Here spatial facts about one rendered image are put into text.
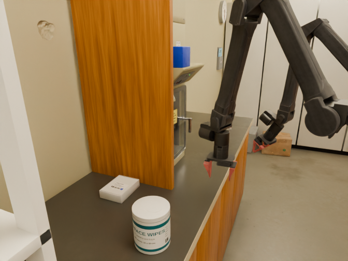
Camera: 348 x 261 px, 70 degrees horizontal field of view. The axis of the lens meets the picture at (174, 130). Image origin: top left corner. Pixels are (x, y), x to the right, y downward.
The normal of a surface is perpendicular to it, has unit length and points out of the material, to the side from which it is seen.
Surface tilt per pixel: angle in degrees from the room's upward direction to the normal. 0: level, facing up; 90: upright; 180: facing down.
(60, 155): 90
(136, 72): 90
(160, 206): 0
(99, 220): 0
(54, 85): 90
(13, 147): 90
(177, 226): 0
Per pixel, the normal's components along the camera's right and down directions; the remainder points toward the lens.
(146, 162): -0.40, 0.30
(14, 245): 0.00, -0.95
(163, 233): 0.69, 0.24
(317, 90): -0.80, 0.06
